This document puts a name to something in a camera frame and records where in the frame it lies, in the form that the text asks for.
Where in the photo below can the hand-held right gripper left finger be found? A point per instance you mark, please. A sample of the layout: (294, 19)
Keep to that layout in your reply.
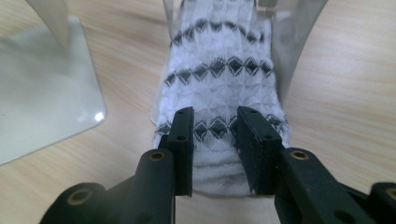
(183, 149)

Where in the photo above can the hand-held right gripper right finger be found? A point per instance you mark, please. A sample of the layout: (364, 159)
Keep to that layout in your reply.
(258, 149)

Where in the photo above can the white black-patterned knit cloth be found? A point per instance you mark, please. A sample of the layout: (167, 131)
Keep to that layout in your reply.
(218, 90)

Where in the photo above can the grey expandable metal rack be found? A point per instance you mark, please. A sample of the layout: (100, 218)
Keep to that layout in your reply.
(46, 93)

